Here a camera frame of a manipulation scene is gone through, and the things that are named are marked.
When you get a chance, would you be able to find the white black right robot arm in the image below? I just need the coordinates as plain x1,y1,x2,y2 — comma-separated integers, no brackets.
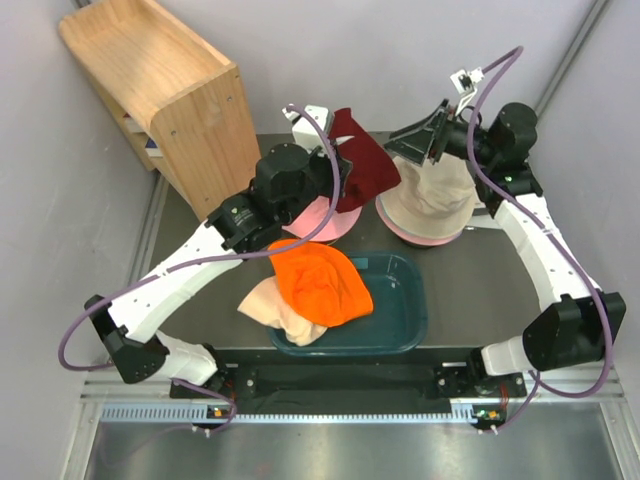
466,103,626,396

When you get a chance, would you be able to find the orange bucket hat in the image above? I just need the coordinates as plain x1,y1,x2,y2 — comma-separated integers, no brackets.
268,239,374,328

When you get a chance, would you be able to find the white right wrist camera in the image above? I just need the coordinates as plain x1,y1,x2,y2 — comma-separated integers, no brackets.
450,67,484,116

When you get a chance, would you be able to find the gold wire hat stand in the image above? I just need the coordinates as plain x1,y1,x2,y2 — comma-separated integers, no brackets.
311,239,339,247

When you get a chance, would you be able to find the peach bucket hat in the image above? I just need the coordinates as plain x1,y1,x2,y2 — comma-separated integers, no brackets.
237,277,328,347

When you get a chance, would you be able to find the aluminium frame rail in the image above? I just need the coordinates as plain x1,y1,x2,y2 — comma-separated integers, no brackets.
62,350,639,479

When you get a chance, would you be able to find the teal plastic basin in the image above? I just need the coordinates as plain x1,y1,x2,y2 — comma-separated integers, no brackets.
268,251,428,357

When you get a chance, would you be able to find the dark red bucket hat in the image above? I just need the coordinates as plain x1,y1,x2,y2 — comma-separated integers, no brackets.
329,108,401,213

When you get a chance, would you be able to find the turquoise bucket hat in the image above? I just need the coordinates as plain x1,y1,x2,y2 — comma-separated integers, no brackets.
375,200,462,247

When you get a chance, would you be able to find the beige bucket hat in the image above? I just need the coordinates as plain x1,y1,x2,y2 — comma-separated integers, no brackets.
376,154,478,239

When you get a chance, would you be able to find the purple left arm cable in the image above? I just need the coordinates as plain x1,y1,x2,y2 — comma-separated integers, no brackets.
58,104,344,434

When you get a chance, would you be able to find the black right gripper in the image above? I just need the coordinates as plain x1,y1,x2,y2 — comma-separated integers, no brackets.
382,101,497,169

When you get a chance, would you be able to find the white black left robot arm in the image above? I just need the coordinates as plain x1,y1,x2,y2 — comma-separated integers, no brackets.
85,105,399,397

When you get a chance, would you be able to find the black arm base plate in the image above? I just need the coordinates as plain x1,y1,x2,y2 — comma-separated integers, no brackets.
203,363,526,399

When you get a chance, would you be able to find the light pink bucket hat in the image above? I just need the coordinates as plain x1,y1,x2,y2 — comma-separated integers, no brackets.
386,222,462,247

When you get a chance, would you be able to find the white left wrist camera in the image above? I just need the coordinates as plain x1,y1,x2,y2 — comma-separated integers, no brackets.
282,105,334,151

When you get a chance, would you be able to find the wooden shelf unit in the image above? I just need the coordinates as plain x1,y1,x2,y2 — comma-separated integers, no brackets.
58,1,260,220

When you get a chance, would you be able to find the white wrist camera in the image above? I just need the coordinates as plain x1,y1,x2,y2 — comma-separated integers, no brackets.
450,67,484,116
282,105,334,151

